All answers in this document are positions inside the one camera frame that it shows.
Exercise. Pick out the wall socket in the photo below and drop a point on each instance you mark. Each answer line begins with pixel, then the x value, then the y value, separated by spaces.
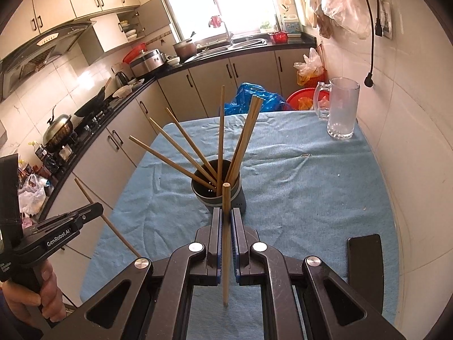
pixel 387 21

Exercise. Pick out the white detergent jug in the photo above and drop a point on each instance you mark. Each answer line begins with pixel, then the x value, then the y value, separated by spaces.
pixel 293 25

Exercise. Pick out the kitchen window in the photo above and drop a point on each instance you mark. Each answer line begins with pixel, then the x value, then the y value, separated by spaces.
pixel 219 0

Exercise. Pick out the person's left hand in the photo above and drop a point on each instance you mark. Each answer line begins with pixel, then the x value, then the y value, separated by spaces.
pixel 55 297

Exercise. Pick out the hanging clear plastic bag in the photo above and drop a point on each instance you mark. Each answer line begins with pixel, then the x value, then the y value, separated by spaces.
pixel 343 3

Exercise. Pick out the brown cooking pot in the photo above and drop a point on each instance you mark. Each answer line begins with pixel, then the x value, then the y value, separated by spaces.
pixel 184 50

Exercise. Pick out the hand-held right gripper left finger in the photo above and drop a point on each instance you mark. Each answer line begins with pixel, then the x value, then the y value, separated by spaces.
pixel 216 244

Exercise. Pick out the clear bag with orange contents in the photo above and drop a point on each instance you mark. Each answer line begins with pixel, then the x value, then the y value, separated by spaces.
pixel 311 71

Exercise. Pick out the blue plastic bag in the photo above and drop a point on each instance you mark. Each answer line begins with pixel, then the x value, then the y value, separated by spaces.
pixel 272 101

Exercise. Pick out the white bowl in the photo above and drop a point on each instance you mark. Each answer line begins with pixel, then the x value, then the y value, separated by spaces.
pixel 122 92

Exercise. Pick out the range hood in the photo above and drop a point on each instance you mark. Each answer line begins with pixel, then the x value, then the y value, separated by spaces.
pixel 39 56

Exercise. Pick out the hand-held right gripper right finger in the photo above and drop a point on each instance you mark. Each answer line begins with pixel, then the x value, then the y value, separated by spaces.
pixel 236 246

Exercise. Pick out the black smartphone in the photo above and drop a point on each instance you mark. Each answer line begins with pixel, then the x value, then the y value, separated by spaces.
pixel 364 265

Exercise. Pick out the gas stove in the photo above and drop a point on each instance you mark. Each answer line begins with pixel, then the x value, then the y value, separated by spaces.
pixel 95 120

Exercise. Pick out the clear glass mug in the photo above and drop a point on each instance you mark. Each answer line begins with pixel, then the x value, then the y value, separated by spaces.
pixel 341 113

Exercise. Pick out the red plastic lid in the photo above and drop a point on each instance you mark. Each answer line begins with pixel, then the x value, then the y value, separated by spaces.
pixel 134 54

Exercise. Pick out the blue tablecloth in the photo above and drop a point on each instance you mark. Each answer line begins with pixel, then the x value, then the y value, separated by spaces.
pixel 300 202

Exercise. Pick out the steel sink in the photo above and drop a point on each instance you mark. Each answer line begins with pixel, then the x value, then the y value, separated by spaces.
pixel 240 45

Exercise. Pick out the silver rice cooker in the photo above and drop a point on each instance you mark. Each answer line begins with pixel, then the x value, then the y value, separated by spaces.
pixel 147 63

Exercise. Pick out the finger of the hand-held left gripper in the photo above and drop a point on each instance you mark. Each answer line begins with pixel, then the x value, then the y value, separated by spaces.
pixel 81 214

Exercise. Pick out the open dish cabinet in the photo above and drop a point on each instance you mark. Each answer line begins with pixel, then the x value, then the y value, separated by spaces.
pixel 130 26

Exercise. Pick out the black countertop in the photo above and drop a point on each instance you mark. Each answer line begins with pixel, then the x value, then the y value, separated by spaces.
pixel 166 71

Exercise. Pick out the beige lower cabinets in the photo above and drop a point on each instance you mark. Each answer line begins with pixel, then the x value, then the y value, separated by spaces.
pixel 198 78

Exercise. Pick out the white plastic bag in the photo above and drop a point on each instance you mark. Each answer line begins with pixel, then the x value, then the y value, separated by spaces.
pixel 32 194

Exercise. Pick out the black wok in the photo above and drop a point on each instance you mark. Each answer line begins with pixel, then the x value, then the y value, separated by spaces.
pixel 92 106

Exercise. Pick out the electric kettle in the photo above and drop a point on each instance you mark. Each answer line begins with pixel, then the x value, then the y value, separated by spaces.
pixel 121 78

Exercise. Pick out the red plastic basin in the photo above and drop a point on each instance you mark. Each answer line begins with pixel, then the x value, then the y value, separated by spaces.
pixel 293 99

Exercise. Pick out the steel faucet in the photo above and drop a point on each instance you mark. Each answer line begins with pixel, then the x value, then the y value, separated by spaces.
pixel 228 33

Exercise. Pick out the dark grey chopstick holder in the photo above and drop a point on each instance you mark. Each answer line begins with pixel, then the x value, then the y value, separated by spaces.
pixel 237 198

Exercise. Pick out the red basket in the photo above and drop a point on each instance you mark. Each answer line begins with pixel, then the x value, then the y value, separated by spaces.
pixel 277 37

